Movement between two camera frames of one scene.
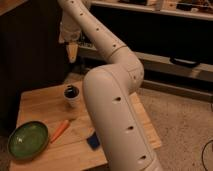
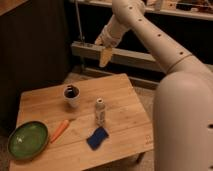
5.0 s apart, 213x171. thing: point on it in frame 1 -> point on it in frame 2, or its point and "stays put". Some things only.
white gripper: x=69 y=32 -> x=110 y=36
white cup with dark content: x=72 y=94 stays put
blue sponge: x=93 y=141 stays put
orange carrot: x=62 y=127 stays put
